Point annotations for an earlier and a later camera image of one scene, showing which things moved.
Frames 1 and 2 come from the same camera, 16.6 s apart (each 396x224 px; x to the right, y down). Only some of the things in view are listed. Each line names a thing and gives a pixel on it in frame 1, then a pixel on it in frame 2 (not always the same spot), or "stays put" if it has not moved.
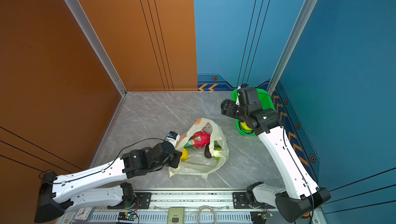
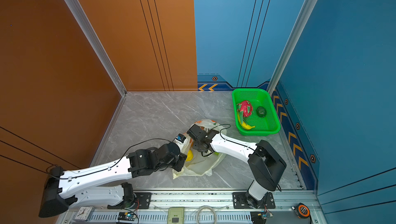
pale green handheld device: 176,215 stays put
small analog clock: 83,214 stays put
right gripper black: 225,108 to 195,146
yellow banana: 244,126 stays put
